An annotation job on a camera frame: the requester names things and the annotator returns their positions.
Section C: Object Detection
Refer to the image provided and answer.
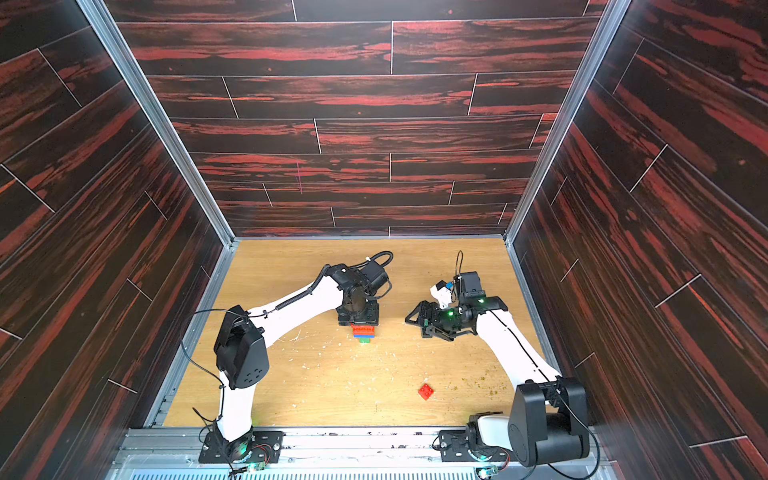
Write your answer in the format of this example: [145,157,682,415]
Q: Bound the red small lego brick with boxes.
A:
[418,383,434,400]

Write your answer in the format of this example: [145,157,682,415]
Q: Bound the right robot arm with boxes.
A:
[405,272,591,468]

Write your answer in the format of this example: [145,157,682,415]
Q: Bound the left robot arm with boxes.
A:
[213,251,394,448]

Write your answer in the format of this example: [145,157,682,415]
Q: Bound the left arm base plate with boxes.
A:
[198,428,284,466]

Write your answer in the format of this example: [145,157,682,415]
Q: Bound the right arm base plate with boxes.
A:
[432,429,478,463]

